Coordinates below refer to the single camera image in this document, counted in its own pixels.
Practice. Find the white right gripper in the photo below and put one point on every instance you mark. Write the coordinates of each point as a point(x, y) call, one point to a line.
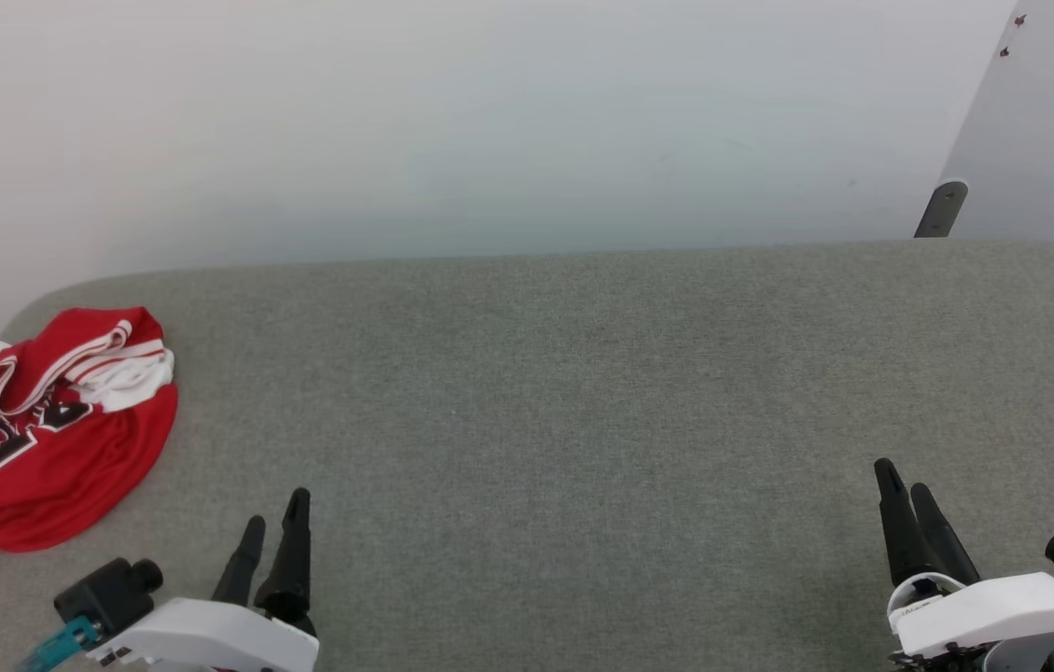
point(993, 611)

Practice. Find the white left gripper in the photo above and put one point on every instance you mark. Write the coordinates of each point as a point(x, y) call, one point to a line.
point(209, 639)

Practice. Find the red and white basketball jersey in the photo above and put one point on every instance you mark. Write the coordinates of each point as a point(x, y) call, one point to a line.
point(50, 467)

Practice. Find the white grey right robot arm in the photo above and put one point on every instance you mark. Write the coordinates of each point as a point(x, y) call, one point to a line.
point(1021, 658)

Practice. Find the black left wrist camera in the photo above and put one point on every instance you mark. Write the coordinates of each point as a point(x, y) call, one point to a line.
point(106, 593)

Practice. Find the teal left camera connector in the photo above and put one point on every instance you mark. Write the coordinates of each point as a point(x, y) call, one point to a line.
point(60, 646)

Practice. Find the grey metal wall bracket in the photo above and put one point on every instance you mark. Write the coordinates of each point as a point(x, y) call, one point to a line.
point(941, 207)

